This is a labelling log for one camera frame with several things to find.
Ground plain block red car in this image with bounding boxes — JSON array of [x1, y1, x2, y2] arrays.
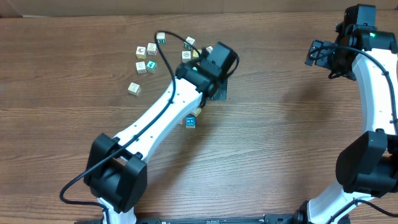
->
[[190, 108, 202, 117]]

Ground blue letter H block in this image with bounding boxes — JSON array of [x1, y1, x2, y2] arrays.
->
[[185, 116, 196, 128]]

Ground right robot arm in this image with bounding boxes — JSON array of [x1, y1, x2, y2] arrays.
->
[[287, 4, 397, 223]]

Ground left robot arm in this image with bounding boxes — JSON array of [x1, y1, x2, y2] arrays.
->
[[84, 42, 239, 223]]

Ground white block green side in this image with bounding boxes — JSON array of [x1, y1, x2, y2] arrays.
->
[[206, 46, 213, 54]]

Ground yellow top block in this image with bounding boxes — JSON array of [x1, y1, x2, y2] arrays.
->
[[192, 50, 201, 59]]

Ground plain block red drawing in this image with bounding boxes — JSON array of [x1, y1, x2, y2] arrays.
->
[[182, 50, 192, 63]]

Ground white block teal side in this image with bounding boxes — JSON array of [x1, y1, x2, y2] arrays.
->
[[183, 37, 195, 50]]

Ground green number 4 block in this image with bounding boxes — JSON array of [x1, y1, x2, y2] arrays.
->
[[146, 60, 158, 73]]

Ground plain block K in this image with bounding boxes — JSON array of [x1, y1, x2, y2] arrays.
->
[[147, 43, 157, 55]]

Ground block with teal side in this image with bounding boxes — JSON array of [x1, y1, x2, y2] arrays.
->
[[156, 32, 165, 44]]

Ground plain wooden block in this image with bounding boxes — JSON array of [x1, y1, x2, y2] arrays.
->
[[136, 61, 147, 74]]

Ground plain block letter T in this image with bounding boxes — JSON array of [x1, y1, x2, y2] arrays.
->
[[127, 82, 141, 96]]

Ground block with red picture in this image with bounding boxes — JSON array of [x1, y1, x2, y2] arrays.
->
[[136, 46, 147, 59]]

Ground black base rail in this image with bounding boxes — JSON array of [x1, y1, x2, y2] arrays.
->
[[74, 213, 351, 224]]

